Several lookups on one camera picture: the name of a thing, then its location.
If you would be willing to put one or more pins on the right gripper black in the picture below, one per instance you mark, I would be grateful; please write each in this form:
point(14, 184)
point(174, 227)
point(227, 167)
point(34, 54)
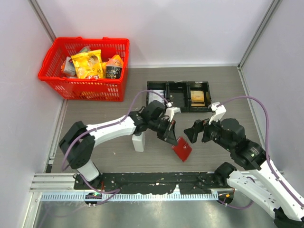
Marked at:
point(192, 132)

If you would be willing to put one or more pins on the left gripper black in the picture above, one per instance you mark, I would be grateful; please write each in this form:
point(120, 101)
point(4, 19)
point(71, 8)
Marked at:
point(170, 137)

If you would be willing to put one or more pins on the red leather card holder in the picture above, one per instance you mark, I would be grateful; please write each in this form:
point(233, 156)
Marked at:
point(182, 149)

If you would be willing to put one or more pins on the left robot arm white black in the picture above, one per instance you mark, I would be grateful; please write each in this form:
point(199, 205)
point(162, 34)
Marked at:
point(78, 143)

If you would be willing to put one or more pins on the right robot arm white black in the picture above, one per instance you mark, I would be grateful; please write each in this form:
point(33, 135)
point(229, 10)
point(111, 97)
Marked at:
point(270, 196)

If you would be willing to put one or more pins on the gold VIP cards stack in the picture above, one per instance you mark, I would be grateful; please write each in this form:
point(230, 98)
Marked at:
point(197, 98)

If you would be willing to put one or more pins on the black VIP cards stack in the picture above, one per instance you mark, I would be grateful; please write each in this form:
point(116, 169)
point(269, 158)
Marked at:
point(177, 99)

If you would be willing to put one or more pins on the black three-compartment card tray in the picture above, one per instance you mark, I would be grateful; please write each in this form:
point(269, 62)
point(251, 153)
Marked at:
point(183, 87)

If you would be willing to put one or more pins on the silver VIP cards stack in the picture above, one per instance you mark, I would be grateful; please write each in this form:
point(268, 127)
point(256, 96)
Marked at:
point(154, 96)

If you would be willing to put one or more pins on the white plastic bottle black cap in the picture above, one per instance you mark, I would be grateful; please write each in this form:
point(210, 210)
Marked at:
point(138, 140)

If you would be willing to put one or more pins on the black instant noodle cup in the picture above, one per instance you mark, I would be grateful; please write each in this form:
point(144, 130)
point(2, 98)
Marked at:
point(113, 72)

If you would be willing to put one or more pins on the orange snack bag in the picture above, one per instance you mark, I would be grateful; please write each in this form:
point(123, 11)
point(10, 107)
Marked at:
point(115, 61)

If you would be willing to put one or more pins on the red plastic shopping basket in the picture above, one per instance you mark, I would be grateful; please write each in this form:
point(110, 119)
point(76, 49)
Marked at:
point(85, 89)

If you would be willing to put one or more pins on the yellow snack bag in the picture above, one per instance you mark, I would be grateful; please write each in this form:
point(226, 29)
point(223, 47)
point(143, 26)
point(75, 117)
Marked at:
point(88, 65)

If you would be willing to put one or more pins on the blue and white small box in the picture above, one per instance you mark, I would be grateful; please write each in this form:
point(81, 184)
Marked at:
point(68, 68)

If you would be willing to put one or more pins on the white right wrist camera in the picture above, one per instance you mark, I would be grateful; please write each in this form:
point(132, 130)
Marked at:
point(218, 111)

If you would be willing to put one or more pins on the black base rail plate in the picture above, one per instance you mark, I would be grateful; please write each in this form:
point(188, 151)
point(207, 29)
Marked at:
point(158, 183)

